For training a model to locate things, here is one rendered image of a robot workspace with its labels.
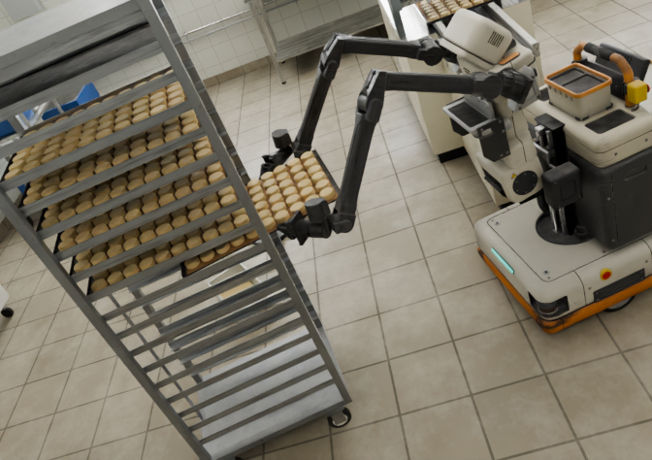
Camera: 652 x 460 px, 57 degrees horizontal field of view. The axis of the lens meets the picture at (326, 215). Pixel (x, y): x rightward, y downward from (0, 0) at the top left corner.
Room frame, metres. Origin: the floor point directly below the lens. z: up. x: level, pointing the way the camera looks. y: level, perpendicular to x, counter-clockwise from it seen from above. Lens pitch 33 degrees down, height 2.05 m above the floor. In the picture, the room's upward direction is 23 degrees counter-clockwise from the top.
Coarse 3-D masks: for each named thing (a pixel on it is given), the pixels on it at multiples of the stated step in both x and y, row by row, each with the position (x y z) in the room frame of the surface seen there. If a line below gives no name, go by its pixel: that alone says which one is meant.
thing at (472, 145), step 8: (488, 16) 3.07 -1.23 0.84; (448, 64) 2.96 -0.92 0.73; (536, 64) 2.44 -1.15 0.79; (448, 72) 3.04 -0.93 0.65; (456, 96) 2.96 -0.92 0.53; (464, 136) 3.04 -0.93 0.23; (472, 136) 2.74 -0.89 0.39; (464, 144) 3.12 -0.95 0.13; (472, 144) 2.81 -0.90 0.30; (472, 152) 2.89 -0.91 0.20; (472, 160) 2.97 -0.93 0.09; (480, 168) 2.70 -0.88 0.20; (480, 176) 2.78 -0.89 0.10; (488, 184) 2.57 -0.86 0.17; (496, 192) 2.49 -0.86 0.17; (496, 200) 2.49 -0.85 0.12; (504, 200) 2.48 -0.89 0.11; (504, 208) 2.51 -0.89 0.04
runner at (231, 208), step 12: (240, 204) 1.67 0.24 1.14; (204, 216) 1.67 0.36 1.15; (216, 216) 1.67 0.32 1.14; (180, 228) 1.67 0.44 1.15; (192, 228) 1.67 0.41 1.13; (156, 240) 1.66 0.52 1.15; (168, 240) 1.66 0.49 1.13; (132, 252) 1.66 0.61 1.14; (96, 264) 1.66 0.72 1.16; (108, 264) 1.66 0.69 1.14; (72, 276) 1.65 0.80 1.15; (84, 276) 1.65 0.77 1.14
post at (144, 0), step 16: (144, 0) 1.65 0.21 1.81; (160, 32) 1.65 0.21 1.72; (176, 64) 1.65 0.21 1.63; (192, 96) 1.65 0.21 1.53; (208, 128) 1.65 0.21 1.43; (224, 160) 1.65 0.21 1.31; (240, 192) 1.65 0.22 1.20; (256, 224) 1.65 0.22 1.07; (272, 256) 1.65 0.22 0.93; (288, 288) 1.65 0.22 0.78; (304, 304) 1.67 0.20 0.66; (304, 320) 1.65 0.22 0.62; (320, 352) 1.65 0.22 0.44; (336, 368) 1.66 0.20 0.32; (336, 384) 1.64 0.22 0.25
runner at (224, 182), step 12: (228, 180) 1.67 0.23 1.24; (192, 192) 1.67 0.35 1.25; (204, 192) 1.67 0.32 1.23; (168, 204) 1.67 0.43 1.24; (180, 204) 1.67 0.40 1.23; (144, 216) 1.66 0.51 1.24; (156, 216) 1.66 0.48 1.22; (120, 228) 1.66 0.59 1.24; (132, 228) 1.66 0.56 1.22; (96, 240) 1.66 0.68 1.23; (108, 240) 1.66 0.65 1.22; (60, 252) 1.65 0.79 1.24; (72, 252) 1.65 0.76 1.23
